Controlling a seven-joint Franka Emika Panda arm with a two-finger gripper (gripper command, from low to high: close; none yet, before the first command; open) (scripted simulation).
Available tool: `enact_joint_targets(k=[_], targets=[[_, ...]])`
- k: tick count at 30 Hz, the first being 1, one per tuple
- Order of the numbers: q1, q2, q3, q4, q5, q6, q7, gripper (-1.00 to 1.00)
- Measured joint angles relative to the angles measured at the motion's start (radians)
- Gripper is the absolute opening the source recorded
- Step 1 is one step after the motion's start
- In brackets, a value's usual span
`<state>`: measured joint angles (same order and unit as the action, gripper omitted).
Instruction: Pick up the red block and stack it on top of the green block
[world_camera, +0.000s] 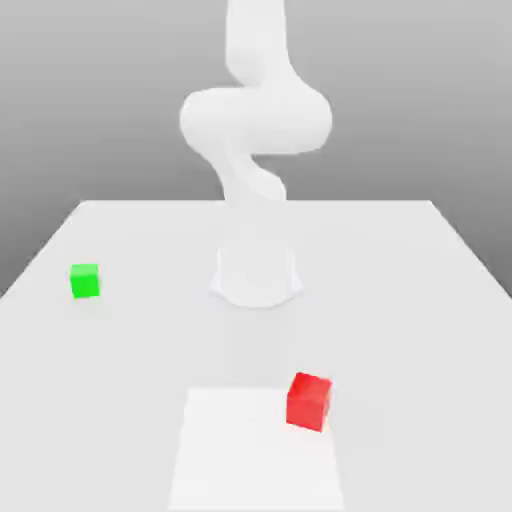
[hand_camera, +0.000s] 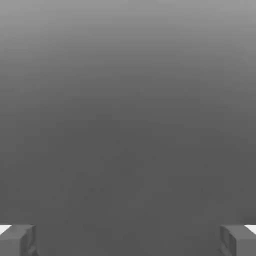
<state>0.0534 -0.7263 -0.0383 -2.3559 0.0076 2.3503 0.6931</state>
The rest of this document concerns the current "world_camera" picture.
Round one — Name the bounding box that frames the small green cube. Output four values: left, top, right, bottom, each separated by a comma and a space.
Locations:
69, 262, 101, 300

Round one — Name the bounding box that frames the small red cube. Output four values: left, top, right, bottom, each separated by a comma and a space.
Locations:
285, 371, 334, 434

